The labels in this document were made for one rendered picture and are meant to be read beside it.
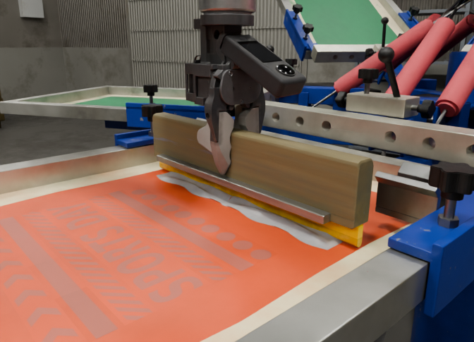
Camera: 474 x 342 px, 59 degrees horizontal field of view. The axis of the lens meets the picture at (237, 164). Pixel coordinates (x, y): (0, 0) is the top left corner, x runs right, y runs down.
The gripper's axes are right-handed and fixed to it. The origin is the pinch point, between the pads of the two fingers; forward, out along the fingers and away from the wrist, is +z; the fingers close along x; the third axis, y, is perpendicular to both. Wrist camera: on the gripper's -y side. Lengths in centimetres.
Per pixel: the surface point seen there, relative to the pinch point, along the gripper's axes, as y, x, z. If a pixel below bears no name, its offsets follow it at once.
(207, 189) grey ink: 5.5, 1.2, 4.9
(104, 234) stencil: 1.8, 19.5, 5.4
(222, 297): -17.4, 17.2, 5.3
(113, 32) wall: 632, -291, -32
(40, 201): 18.2, 21.6, 5.5
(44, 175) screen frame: 25.2, 18.6, 3.9
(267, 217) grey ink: -8.3, 2.1, 4.8
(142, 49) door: 562, -303, -5
